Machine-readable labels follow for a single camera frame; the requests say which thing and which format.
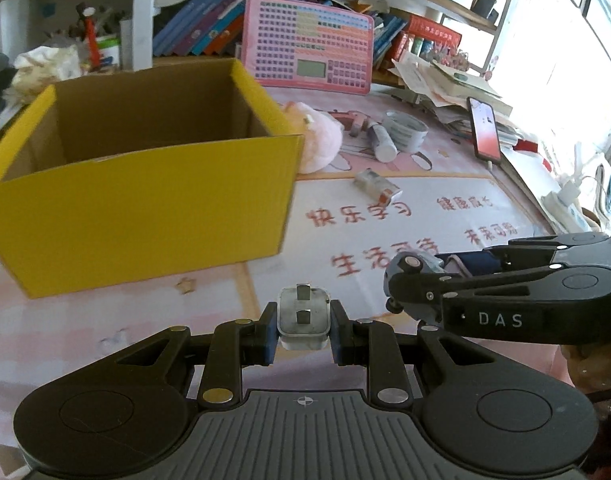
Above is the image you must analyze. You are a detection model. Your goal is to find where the grey round object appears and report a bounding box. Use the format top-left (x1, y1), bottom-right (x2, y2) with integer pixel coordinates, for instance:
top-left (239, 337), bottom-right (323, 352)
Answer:
top-left (383, 252), bottom-right (453, 326)

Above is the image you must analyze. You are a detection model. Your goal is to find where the white power plug adapter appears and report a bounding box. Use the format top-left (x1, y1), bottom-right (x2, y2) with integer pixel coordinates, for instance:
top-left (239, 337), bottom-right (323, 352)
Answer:
top-left (278, 284), bottom-right (331, 351)

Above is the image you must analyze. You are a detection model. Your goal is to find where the small clear red case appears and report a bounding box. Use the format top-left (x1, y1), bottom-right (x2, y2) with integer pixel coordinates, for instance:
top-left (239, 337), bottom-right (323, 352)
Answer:
top-left (353, 168), bottom-right (402, 206)

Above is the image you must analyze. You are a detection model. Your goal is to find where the grey tape roll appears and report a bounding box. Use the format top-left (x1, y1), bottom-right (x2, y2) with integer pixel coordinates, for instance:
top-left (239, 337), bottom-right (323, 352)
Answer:
top-left (381, 110), bottom-right (428, 154)

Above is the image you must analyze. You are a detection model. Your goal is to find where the pink printed desk mat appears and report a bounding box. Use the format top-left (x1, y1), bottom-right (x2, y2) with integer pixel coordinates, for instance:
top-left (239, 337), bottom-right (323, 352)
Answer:
top-left (0, 84), bottom-right (577, 451)

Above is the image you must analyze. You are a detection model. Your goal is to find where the red smartphone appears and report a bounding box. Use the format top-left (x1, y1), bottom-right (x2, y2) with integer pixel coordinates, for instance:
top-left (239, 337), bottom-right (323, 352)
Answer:
top-left (467, 96), bottom-right (502, 165)

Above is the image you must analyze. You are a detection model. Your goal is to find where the stack of papers books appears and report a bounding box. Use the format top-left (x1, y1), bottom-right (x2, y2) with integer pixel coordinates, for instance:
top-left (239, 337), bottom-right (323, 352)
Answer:
top-left (389, 55), bottom-right (526, 143)

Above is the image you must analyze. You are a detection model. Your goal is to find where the pink plush toy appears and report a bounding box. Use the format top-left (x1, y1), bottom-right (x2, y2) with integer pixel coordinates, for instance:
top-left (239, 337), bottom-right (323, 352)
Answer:
top-left (283, 102), bottom-right (343, 174)

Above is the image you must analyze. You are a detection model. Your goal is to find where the yellow cardboard box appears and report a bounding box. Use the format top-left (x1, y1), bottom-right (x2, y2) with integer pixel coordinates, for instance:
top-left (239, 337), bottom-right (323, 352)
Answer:
top-left (0, 58), bottom-right (302, 298)

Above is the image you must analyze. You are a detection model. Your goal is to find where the red book box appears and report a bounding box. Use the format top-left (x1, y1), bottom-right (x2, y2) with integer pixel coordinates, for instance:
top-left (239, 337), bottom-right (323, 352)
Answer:
top-left (401, 14), bottom-right (462, 56)

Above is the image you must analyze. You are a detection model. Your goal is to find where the pink keyboard learning toy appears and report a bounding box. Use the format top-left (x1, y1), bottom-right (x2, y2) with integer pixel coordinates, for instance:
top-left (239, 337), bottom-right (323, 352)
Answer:
top-left (240, 0), bottom-right (374, 96)

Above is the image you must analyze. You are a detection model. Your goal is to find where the row of blue books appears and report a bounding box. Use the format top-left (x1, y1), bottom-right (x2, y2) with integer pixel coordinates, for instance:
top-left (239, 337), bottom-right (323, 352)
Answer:
top-left (151, 0), bottom-right (312, 59)

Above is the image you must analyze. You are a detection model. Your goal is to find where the crumpled white plastic bag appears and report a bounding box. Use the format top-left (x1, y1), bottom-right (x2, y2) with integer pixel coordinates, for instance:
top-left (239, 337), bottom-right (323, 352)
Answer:
top-left (6, 46), bottom-right (82, 104)

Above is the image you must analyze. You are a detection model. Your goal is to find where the white wooden shelf unit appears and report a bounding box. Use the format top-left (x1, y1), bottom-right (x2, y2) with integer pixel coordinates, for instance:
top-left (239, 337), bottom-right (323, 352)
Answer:
top-left (0, 0), bottom-right (525, 74)

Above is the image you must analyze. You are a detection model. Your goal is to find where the red white pen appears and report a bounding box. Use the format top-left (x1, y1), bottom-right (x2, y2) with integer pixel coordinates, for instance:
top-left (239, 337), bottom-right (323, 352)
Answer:
top-left (82, 6), bottom-right (100, 70)

